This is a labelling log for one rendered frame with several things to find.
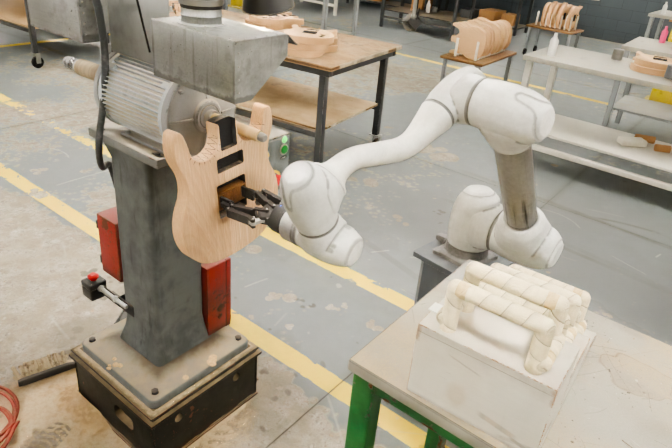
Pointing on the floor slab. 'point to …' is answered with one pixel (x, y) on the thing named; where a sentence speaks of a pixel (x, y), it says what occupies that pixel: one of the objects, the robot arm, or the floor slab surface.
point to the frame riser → (94, 386)
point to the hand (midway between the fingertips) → (233, 196)
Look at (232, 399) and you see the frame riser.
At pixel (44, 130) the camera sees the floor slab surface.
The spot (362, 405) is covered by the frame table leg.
